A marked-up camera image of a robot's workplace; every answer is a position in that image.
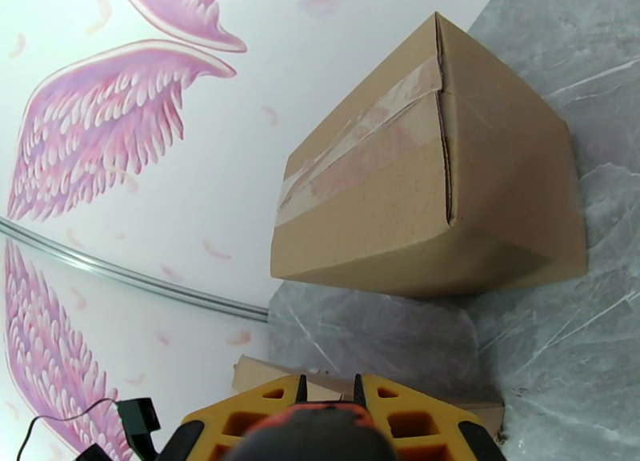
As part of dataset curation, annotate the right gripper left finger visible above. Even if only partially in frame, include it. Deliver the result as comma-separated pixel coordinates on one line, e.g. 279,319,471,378
157,374,307,461

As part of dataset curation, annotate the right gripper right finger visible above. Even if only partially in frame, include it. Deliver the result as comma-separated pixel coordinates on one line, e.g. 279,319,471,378
354,372,507,461

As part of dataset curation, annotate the plain brown cardboard box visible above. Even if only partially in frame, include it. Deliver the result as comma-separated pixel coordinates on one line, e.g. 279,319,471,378
231,354,506,441

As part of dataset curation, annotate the red black utility knife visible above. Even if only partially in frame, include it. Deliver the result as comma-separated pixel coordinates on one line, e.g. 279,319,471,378
239,400,398,461

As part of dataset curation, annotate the cardboard box with printed mark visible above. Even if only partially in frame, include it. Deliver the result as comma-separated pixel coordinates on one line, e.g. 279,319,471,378
270,11,589,298

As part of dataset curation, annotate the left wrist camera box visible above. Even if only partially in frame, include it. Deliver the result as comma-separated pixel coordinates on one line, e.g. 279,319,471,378
117,398,162,461

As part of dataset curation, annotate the right aluminium corner post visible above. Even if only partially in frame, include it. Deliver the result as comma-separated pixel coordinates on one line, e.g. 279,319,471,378
0,218,271,322

